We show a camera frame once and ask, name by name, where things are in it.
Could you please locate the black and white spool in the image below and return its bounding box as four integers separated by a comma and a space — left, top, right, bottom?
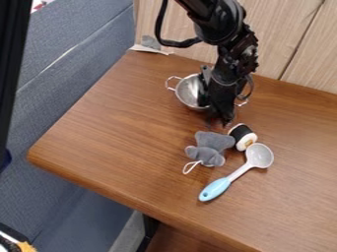
226, 122, 260, 153

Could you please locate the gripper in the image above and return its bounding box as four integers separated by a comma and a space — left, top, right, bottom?
198, 62, 250, 128

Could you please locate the silver pot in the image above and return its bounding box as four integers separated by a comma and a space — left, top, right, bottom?
164, 73, 256, 111

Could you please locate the black post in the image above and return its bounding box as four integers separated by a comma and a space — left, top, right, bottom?
0, 0, 34, 156

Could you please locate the white spoon with blue handle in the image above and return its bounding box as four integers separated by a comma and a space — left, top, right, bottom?
197, 142, 277, 203

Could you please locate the white paper scrap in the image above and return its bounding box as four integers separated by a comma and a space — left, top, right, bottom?
127, 34, 175, 56

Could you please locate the grey plush toy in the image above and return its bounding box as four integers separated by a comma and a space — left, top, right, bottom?
181, 130, 237, 175

